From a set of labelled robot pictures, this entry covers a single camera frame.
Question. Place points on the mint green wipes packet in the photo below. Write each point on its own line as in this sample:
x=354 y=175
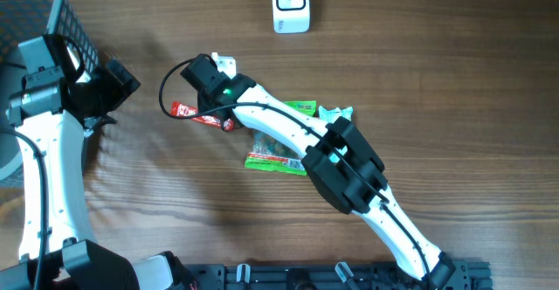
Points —
x=333 y=114

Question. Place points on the grey mesh plastic basket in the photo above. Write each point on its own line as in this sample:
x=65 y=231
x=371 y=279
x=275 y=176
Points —
x=22 y=20

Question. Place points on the red chocolate bar wrapper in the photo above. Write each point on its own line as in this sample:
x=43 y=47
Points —
x=182 y=110

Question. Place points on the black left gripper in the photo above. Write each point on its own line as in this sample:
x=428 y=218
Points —
x=120 y=83

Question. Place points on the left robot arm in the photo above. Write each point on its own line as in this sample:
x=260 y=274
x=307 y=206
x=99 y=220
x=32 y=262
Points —
x=50 y=117

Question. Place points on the green gummy candy bag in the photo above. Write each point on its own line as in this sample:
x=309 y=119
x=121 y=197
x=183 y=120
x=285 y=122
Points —
x=267 y=154

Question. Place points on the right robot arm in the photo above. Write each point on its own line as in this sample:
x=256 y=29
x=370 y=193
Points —
x=341 y=164

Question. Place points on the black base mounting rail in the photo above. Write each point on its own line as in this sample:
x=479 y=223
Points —
x=377 y=276

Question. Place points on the white barcode scanner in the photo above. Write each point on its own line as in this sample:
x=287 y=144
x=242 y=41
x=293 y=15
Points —
x=291 y=16

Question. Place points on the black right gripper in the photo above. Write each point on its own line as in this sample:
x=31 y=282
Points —
x=214 y=114

